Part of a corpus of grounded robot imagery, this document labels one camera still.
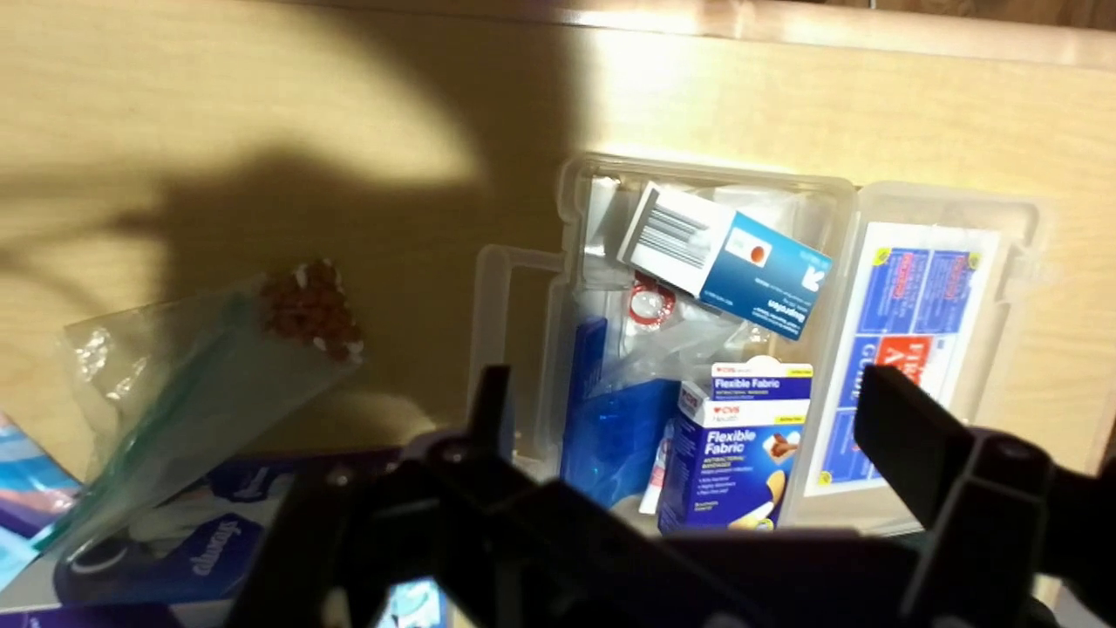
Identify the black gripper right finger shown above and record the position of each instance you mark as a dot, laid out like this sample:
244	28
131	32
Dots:
919	447

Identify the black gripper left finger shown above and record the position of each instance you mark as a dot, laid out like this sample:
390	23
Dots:
491	405

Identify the clear plastic zip bag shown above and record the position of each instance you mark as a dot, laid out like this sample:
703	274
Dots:
212	384

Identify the blue yellow bandage box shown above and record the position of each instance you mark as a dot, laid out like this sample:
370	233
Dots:
735	456

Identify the clear plastic first aid box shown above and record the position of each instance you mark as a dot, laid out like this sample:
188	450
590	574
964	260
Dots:
699	350

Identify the blue white medicine box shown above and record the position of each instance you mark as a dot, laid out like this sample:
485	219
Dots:
735	263

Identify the purple blue tissue box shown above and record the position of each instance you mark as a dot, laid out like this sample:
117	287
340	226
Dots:
221	543

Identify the blue plastic pouch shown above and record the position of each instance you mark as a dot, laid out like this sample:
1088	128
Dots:
611	420

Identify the first aid guide card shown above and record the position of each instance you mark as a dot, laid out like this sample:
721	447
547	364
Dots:
919	317

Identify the red white tape roll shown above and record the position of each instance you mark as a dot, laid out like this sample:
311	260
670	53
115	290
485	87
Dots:
650	304

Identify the blue pocket tissue pack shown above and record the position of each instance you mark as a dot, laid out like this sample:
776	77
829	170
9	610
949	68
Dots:
30	501

